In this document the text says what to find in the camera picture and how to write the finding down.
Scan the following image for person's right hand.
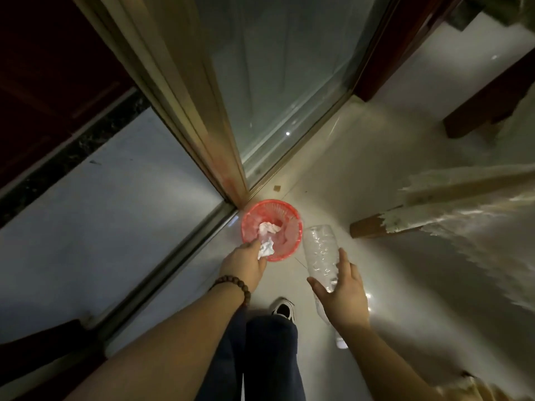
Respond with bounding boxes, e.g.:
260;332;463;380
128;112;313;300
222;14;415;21
307;247;371;329

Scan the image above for person's left hand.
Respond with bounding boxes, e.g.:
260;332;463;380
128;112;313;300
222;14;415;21
220;239;268;292

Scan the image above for white tissue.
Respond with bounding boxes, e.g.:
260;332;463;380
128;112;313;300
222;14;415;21
257;237;276;260
257;221;283;239

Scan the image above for clear plastic bottle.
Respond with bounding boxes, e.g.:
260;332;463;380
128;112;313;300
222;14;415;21
302;224;350;350

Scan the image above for person's right forearm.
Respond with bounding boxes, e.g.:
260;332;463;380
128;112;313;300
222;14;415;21
333;319;448;401

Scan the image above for person's left forearm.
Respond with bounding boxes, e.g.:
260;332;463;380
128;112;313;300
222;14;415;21
63;283;248;401

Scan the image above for red plastic waste basket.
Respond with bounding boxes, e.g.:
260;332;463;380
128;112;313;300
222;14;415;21
241;199;303;263

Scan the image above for black and white shoe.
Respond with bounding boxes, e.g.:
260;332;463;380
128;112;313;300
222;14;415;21
271;298;297;324

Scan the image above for metal sliding door floor track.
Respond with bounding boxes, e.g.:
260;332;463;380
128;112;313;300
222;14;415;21
86;200;240;336

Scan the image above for dark blue trousers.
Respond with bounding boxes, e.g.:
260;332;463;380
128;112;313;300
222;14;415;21
194;307;308;401

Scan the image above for gold-framed sliding glass door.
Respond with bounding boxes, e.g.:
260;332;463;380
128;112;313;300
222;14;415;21
70;0;397;210

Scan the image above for dark wooden furniture piece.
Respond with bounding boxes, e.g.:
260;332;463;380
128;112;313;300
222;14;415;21
0;319;108;401

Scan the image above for dark brown wooden furniture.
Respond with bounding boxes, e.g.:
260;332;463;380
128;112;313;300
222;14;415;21
443;48;535;139

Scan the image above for dark red wooden door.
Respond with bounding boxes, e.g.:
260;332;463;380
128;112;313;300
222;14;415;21
0;0;139;192

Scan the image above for brown wooden bead bracelet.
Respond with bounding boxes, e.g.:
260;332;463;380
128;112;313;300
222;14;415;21
208;275;252;307

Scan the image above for red-brown wooden door frame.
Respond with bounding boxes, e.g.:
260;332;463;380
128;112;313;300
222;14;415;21
354;0;460;103

